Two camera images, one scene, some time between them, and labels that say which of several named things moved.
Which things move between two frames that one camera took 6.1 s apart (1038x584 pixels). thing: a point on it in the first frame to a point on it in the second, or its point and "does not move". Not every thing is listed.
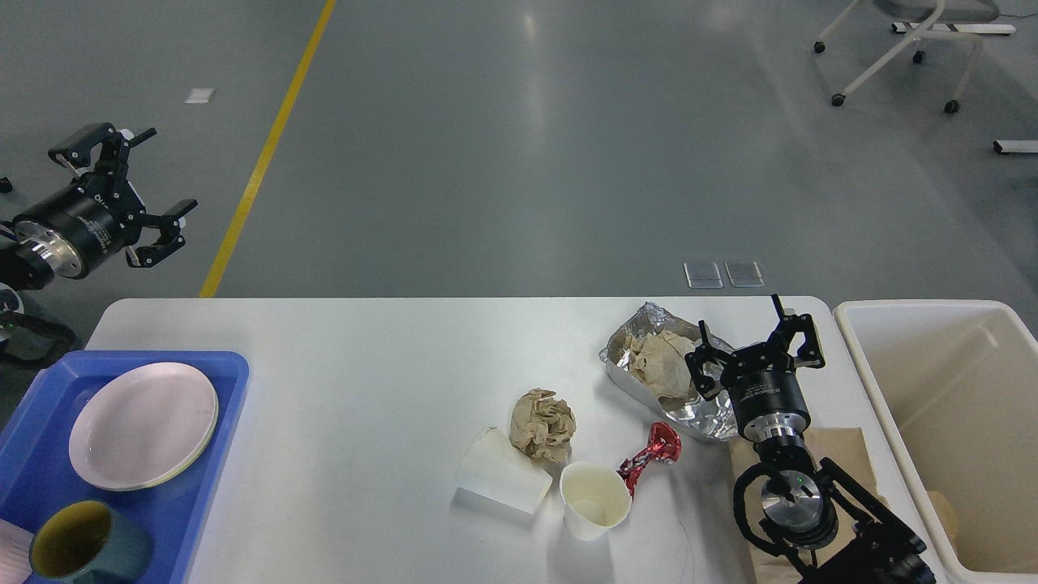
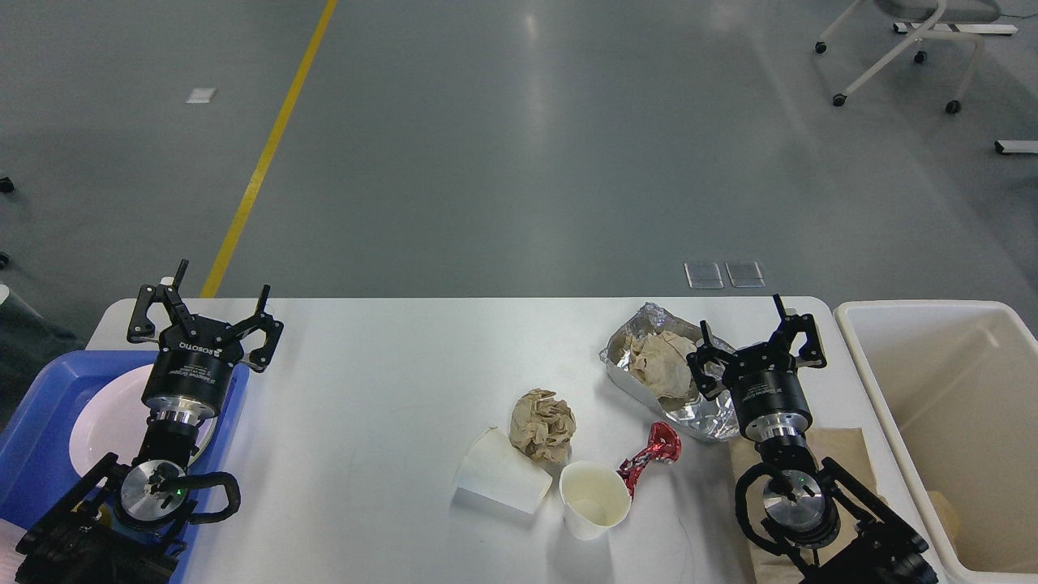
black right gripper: (762, 380) does not move
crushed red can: (664, 444) does not move
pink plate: (140, 425) does not move
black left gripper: (79, 225) to (190, 371)
